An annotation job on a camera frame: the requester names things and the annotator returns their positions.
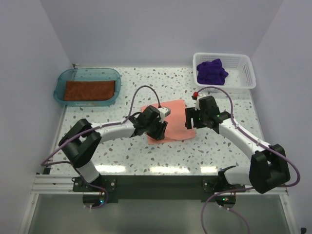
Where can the brown towel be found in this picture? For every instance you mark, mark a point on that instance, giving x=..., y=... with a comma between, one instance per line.
x=89, y=90

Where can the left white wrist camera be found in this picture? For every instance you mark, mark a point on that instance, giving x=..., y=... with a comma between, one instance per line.
x=163, y=113

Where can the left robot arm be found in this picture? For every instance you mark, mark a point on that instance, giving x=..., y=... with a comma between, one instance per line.
x=81, y=142

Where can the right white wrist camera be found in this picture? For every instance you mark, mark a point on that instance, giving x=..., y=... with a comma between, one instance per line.
x=196, y=97

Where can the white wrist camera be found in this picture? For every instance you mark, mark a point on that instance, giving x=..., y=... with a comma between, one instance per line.
x=163, y=113
x=196, y=97

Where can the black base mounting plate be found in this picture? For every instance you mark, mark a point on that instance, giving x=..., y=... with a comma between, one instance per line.
x=147, y=194

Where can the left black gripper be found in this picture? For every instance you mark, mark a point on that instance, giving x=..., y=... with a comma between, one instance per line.
x=159, y=134

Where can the purple towel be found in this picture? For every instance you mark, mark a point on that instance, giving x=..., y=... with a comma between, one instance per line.
x=211, y=73

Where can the aluminium frame rail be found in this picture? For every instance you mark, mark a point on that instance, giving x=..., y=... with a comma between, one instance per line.
x=50, y=184

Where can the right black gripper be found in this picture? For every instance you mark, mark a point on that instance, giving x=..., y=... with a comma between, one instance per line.
x=190, y=113

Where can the pink towel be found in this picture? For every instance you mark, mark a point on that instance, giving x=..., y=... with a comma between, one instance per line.
x=175, y=130

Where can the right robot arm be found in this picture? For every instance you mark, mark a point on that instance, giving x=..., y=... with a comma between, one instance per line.
x=268, y=168

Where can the blue transparent plastic tray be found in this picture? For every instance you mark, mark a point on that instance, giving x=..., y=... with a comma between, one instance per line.
x=87, y=74

